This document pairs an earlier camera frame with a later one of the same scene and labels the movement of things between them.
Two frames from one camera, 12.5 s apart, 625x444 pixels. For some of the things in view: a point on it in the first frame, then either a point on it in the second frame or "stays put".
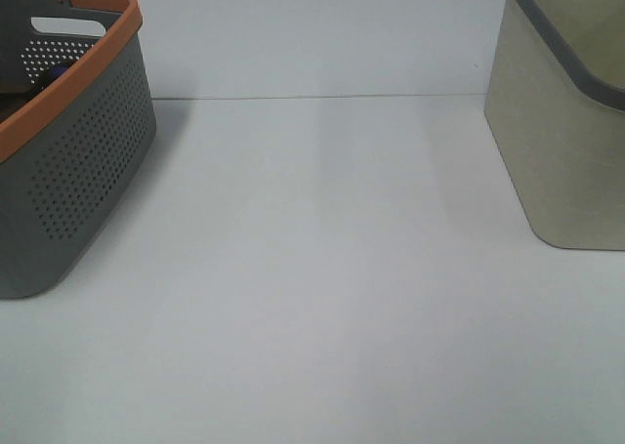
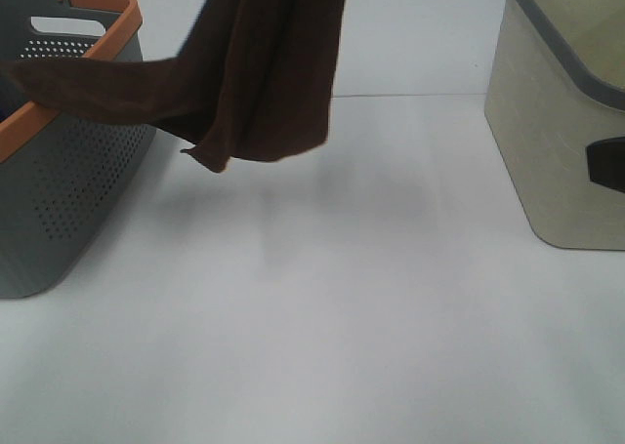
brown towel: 12,100 → 252,80
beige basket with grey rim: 556,103 stays put
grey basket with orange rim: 77,113 stays put
